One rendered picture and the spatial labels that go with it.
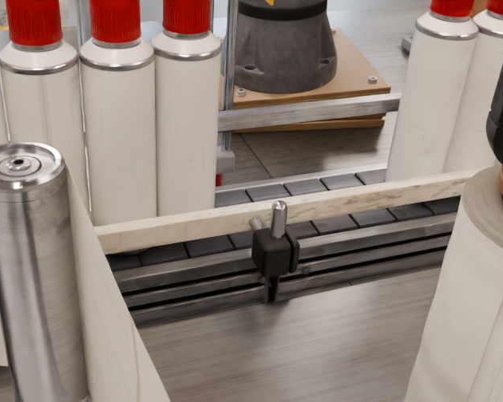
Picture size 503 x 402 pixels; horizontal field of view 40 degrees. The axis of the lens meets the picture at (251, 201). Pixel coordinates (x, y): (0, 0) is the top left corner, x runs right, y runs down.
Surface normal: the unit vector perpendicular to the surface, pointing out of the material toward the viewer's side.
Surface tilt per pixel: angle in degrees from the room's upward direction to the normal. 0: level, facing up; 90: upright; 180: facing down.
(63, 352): 90
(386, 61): 0
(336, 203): 90
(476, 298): 87
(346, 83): 4
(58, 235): 90
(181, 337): 0
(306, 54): 73
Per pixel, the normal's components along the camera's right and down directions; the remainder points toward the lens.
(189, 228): 0.35, 0.54
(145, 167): 0.81, 0.36
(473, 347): -0.78, 0.33
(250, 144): 0.07, -0.84
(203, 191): 0.63, 0.46
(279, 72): 0.01, 0.31
